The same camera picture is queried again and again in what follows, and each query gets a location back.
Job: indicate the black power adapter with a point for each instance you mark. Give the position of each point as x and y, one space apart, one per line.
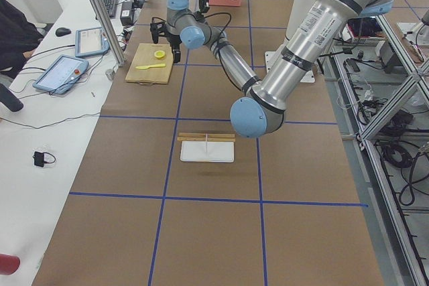
127 13

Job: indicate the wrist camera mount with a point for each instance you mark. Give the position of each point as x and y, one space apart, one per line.
158 29

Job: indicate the upper blue teach pendant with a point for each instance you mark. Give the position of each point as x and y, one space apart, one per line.
90 42

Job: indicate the wooden cutting board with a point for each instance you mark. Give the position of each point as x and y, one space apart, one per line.
145 56

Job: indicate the black computer mouse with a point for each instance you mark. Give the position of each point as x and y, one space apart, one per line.
62 31

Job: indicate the yellow lemon slice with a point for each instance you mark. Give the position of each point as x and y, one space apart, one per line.
159 54

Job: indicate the wooden rack bar near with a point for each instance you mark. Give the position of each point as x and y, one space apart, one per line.
208 139

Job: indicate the small black clip device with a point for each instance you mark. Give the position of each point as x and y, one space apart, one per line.
43 158

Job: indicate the aluminium frame post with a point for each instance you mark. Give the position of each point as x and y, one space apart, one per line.
104 19

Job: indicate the yellow plastic knife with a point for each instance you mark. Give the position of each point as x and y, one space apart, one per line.
145 67

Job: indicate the lower blue teach pendant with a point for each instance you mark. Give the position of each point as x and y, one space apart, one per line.
62 75

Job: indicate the red cylinder bottle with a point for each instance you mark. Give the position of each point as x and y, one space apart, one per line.
9 264

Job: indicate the white rectangular tray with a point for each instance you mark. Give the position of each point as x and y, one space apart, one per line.
202 151

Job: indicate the blue teach pendant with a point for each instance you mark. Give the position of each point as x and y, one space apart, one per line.
62 75
90 42

